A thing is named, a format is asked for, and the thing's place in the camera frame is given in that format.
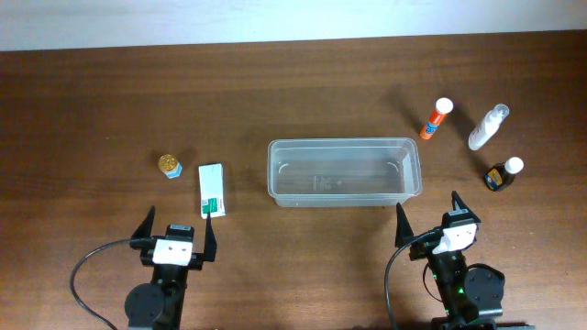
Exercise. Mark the white green medicine box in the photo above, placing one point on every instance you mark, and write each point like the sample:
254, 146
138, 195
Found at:
211, 182

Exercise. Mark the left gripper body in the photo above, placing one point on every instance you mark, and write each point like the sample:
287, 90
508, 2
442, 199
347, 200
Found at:
195, 260

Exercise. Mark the small gold-lid jar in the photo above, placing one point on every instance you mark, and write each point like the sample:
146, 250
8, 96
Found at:
170, 166

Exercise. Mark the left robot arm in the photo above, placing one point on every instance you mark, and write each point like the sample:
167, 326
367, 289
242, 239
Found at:
158, 304

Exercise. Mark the clear plastic container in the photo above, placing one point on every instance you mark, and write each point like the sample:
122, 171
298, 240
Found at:
343, 172

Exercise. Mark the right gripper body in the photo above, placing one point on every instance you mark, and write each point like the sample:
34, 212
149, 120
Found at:
422, 248

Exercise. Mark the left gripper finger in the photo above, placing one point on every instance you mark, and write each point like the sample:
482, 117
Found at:
209, 253
142, 237

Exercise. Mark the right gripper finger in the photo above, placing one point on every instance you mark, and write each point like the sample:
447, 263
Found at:
457, 203
404, 233

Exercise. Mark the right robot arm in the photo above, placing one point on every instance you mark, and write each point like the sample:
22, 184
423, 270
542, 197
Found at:
471, 294

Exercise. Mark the white spray bottle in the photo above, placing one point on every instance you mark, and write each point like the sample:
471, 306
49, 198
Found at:
488, 126

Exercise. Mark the orange tube white cap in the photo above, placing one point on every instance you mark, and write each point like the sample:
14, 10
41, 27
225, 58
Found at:
443, 106

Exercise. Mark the dark bottle white cap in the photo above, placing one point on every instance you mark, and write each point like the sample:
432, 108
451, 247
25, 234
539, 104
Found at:
501, 175

